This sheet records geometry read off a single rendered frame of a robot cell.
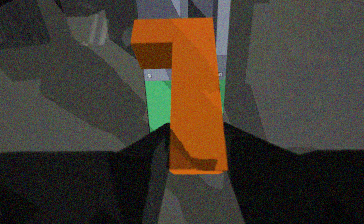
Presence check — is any orange l-shaped part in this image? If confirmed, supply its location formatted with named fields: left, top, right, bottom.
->
left=131, top=18, right=228, bottom=174

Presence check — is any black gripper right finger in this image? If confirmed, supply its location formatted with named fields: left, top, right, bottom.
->
left=223, top=122, right=364, bottom=224

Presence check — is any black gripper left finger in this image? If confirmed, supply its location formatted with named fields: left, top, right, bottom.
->
left=0, top=123, right=171, bottom=224

